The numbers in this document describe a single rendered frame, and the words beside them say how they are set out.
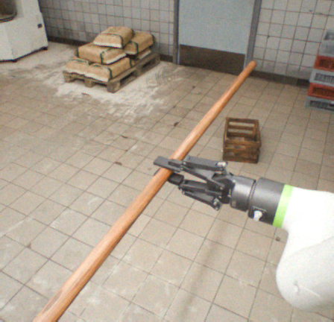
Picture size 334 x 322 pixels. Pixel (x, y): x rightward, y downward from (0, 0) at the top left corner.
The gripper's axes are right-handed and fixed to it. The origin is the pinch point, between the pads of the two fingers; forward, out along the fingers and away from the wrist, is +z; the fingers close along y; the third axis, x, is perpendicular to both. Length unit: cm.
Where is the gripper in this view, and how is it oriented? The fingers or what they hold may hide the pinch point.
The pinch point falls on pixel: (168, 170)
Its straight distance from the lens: 76.6
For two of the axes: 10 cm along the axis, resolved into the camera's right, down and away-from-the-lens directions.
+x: 4.6, -5.2, 7.2
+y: 0.1, 8.1, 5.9
